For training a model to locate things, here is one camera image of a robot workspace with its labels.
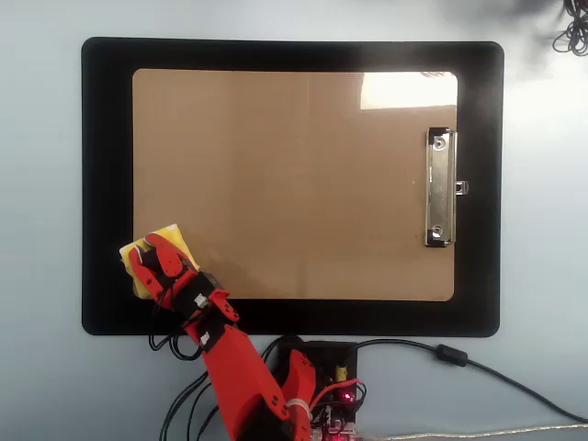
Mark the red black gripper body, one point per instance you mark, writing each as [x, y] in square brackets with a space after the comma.
[193, 294]

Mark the brown clipboard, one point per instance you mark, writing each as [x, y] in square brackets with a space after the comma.
[298, 184]

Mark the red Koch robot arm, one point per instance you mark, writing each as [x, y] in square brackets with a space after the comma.
[239, 367]

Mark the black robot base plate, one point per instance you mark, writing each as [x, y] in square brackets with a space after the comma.
[328, 353]

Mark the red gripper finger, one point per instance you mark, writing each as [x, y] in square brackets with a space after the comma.
[170, 262]
[143, 273]

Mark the yellow white sponge with knob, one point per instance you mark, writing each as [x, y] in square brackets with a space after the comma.
[177, 239]

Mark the black rubber mat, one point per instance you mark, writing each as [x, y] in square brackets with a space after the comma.
[105, 138]

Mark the metal clipboard clip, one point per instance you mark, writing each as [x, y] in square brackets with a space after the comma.
[440, 188]

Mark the robot controller board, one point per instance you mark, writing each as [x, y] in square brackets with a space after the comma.
[340, 427]

